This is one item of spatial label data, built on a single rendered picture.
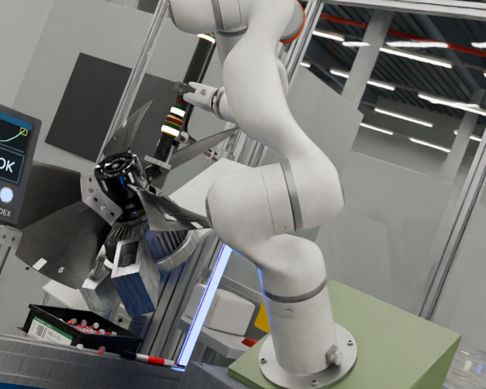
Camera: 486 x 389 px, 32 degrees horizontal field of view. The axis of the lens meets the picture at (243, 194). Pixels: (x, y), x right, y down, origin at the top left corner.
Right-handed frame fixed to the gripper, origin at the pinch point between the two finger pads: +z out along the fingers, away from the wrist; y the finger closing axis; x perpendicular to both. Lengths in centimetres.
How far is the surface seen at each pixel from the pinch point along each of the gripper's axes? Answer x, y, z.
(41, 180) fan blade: -35.7, -10.8, 30.4
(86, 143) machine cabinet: -24, 126, 227
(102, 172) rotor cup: -27.0, -6.8, 10.7
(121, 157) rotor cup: -21.6, -2.6, 11.7
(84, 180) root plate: -31.0, -5.4, 19.3
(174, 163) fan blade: -17.9, 10.2, 6.0
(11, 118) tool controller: -22, -63, -40
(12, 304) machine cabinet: -121, 125, 233
